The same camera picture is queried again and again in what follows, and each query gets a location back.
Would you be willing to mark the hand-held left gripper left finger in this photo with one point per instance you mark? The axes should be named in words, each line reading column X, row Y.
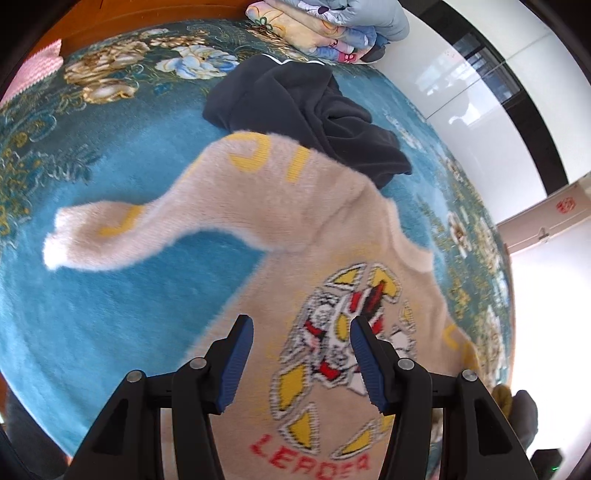
column 236, row 364

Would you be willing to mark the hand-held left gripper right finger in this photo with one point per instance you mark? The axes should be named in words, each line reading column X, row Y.
column 368, row 364

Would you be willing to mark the beige fluffy printed sweater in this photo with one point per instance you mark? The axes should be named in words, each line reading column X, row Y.
column 277, row 207

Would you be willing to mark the grey cloth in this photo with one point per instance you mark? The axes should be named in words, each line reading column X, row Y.
column 524, row 413

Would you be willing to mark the blue floral blanket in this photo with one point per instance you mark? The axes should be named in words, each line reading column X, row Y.
column 115, row 161

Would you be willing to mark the pale pink door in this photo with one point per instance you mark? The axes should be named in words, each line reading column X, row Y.
column 568, row 226

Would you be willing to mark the red door sticker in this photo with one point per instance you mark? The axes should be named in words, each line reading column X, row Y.
column 565, row 205

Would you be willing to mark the dark navy garment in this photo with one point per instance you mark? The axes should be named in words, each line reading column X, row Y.
column 286, row 101

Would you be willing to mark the black-framed window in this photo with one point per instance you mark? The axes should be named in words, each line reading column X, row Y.
column 540, row 138

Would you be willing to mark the folded floral quilt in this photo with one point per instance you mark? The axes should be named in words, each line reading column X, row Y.
column 295, row 30

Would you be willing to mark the folded grey-blue quilt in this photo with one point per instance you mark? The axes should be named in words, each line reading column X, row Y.
column 378, row 18

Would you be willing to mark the pink knitted cloth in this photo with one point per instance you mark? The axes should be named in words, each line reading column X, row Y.
column 39, row 64

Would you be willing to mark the wooden headboard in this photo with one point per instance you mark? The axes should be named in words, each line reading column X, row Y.
column 115, row 18

